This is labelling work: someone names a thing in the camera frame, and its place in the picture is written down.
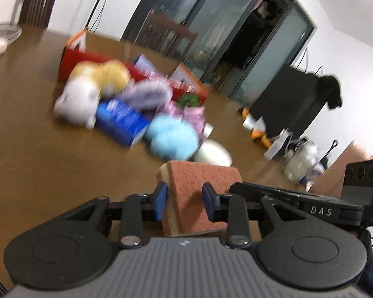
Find black ladle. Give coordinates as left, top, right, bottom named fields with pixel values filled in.
left=320, top=140, right=339, bottom=166

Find black upright panel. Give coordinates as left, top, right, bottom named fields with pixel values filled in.
left=249, top=65, right=327, bottom=139

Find black hanging garment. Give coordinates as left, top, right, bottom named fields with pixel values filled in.
left=311, top=73, right=343, bottom=111

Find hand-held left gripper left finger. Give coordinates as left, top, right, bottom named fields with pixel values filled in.
left=62, top=182, right=169, bottom=249

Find pink purple packet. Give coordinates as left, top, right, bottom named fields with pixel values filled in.
left=163, top=101, right=206, bottom=140

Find brown and yellow sponge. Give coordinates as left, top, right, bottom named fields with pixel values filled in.
left=155, top=160, right=243, bottom=237

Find dark wooden chair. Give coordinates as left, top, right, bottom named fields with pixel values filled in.
left=18, top=0, right=63, bottom=29
left=136, top=9, right=199, bottom=60

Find clear plastic jar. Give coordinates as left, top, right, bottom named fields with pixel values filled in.
left=283, top=138, right=325, bottom=183

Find white paper sheets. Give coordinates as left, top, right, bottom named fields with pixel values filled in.
left=264, top=129, right=294, bottom=161

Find light blue plush ball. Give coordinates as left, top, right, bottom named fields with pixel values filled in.
left=144, top=114, right=201, bottom=162

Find white plush toy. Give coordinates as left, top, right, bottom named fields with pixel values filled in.
left=53, top=76, right=101, bottom=129

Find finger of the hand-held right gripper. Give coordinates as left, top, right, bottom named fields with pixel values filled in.
left=229, top=182, right=301, bottom=207

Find purple knitted cloth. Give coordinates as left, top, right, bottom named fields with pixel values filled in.
left=121, top=79, right=174, bottom=112

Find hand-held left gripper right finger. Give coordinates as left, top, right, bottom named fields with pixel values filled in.
left=203, top=183, right=304, bottom=249

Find orange cardboard box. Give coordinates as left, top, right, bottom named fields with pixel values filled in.
left=57, top=29, right=210, bottom=106

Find black tripod stand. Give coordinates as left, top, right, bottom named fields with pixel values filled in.
left=86, top=0, right=120, bottom=35

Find green leafy item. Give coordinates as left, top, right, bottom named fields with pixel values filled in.
left=178, top=94, right=201, bottom=108

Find orange and white packet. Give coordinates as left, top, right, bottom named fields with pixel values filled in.
left=242, top=107, right=272, bottom=148

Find white round sponge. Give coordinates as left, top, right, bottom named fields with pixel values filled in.
left=194, top=140, right=233, bottom=166

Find yellow plush toy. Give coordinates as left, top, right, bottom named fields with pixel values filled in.
left=69, top=60, right=131, bottom=95

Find glass sliding door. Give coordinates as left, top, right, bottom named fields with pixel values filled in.
left=121, top=0, right=318, bottom=106

